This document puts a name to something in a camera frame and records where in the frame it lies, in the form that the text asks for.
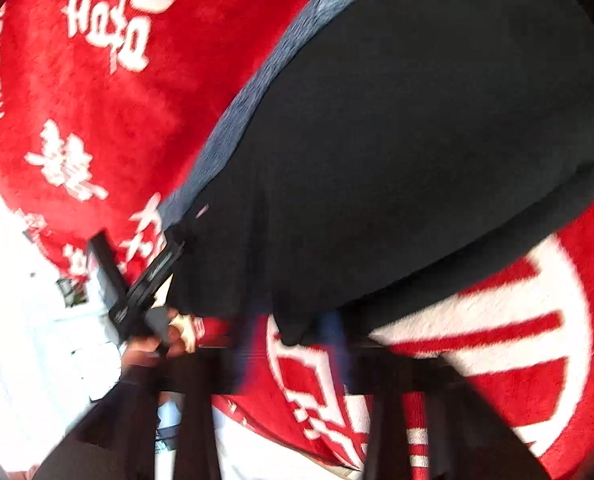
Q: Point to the person's left hand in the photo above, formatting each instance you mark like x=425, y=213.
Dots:
x=186, y=332

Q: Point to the red printed blanket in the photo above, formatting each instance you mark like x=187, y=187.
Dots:
x=102, y=110

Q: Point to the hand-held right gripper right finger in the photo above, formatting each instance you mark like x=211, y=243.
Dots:
x=334, y=335

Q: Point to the person's left forearm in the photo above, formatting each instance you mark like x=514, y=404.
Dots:
x=112, y=410

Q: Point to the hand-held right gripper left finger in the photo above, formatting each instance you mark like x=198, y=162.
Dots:
x=247, y=342

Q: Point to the black pants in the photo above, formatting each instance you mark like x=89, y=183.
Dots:
x=402, y=160

